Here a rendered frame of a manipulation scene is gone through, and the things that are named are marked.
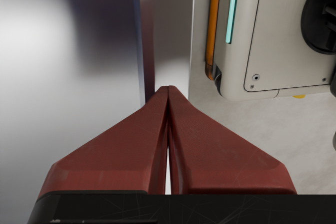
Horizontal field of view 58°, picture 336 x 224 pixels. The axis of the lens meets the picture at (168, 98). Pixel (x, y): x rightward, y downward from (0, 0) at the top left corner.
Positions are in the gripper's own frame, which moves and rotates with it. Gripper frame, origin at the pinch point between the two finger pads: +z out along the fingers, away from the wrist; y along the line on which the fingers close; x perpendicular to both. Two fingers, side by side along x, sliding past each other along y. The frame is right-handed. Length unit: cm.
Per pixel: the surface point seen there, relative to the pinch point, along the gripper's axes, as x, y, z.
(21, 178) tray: 6.3, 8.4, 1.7
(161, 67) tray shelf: -0.1, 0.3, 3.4
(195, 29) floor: 36, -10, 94
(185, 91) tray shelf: 1.5, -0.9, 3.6
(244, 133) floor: 91, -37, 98
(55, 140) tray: 3.7, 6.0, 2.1
